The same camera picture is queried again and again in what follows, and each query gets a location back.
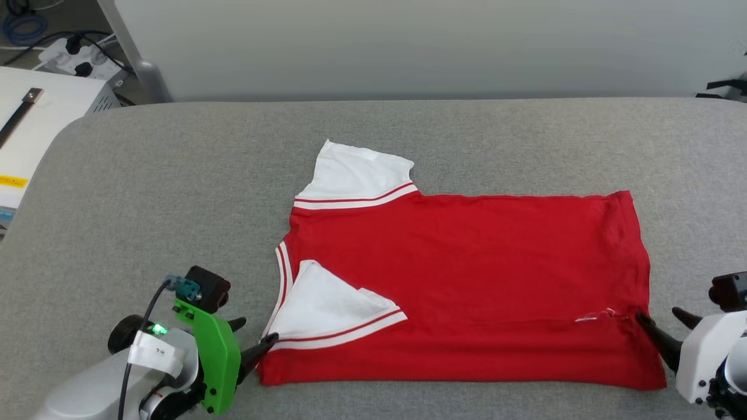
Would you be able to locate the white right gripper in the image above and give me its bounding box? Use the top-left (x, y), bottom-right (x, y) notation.
top-left (634, 307), bottom-right (747, 405)

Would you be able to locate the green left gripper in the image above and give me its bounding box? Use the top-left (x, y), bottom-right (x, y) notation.
top-left (173, 299), bottom-right (280, 417)

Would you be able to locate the red and white jersey shirt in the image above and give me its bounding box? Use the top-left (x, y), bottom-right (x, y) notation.
top-left (257, 139), bottom-right (668, 392)

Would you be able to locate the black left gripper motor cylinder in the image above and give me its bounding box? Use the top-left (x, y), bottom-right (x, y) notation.
top-left (107, 314), bottom-right (153, 355)

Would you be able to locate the black furniture base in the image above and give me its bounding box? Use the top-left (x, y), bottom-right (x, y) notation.
top-left (694, 78), bottom-right (747, 105)

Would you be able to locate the white power supply unit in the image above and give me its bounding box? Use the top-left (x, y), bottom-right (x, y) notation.
top-left (0, 65), bottom-right (121, 241)

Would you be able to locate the white power strip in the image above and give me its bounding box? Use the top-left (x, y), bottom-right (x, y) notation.
top-left (37, 35), bottom-right (127, 82)

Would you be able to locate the grey metal post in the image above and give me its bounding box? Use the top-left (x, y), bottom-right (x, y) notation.
top-left (96, 0), bottom-right (173, 105)

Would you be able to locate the black power cable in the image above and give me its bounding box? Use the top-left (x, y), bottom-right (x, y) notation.
top-left (0, 29), bottom-right (126, 74)

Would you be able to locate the blue coiled cable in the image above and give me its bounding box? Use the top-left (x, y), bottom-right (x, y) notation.
top-left (2, 0), bottom-right (51, 48)

